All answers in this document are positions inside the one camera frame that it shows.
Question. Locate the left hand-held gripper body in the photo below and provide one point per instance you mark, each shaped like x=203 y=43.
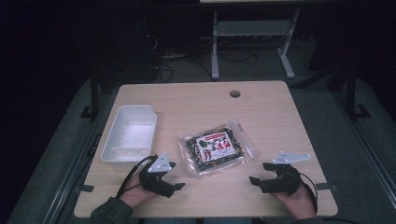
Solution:
x=155 y=182

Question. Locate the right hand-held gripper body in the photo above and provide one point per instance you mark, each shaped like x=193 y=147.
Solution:
x=281 y=183

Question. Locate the clear snack packet red label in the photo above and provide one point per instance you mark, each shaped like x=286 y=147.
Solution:
x=215 y=148

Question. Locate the white plastic container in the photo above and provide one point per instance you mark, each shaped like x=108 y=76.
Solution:
x=129 y=137

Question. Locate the person's left hand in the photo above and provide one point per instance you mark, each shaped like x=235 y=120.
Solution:
x=134 y=193

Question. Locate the person's right hand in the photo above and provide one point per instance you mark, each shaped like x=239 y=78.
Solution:
x=297 y=203

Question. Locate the black metal stand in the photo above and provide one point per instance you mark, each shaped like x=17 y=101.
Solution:
x=94 y=93
x=351 y=93

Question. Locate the white metal desk frame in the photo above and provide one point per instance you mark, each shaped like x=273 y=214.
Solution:
x=253 y=28

